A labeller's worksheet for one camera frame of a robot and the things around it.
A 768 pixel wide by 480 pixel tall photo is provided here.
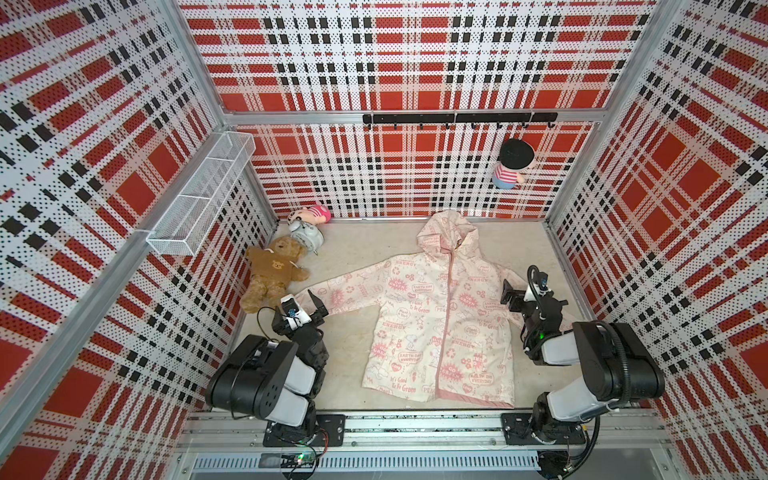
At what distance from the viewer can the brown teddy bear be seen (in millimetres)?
948

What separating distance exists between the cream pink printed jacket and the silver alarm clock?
0.55ft

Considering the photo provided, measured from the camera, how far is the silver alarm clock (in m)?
1.06

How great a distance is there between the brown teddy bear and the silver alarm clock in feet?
0.09

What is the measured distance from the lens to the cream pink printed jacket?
821mm
